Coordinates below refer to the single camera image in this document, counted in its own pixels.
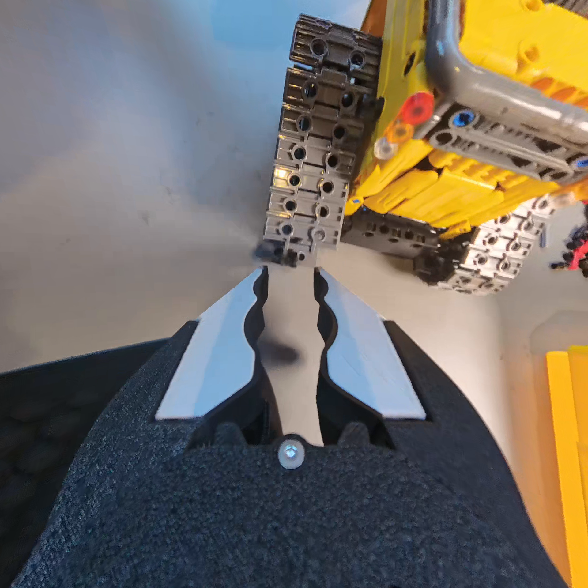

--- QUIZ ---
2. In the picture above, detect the black quilted wrist rest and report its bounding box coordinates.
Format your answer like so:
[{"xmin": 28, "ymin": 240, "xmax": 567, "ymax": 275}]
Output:
[{"xmin": 0, "ymin": 340, "xmax": 175, "ymax": 588}]

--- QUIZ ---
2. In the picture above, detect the pile of small brick pins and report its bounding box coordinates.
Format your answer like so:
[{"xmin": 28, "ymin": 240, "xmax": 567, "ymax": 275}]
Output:
[{"xmin": 550, "ymin": 225, "xmax": 588, "ymax": 274}]

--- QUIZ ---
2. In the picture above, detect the yellow storage bin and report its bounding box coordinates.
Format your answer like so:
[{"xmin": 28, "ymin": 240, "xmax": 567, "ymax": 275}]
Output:
[{"xmin": 545, "ymin": 345, "xmax": 588, "ymax": 588}]

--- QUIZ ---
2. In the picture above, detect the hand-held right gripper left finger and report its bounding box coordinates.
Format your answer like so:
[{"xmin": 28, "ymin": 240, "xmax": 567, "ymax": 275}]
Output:
[{"xmin": 155, "ymin": 267, "xmax": 272, "ymax": 421}]

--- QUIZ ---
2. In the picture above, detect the yellow toy brick bulldozer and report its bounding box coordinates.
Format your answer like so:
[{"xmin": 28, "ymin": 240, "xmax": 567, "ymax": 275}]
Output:
[{"xmin": 345, "ymin": 0, "xmax": 588, "ymax": 295}]

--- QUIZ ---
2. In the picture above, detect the grey toy track chain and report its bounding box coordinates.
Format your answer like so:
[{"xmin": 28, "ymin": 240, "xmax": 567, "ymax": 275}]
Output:
[
  {"xmin": 345, "ymin": 193, "xmax": 561, "ymax": 295},
  {"xmin": 256, "ymin": 14, "xmax": 382, "ymax": 269}
]

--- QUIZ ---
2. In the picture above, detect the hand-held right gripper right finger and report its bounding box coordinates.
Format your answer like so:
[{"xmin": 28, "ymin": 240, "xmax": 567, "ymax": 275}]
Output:
[{"xmin": 313, "ymin": 267, "xmax": 428, "ymax": 421}]

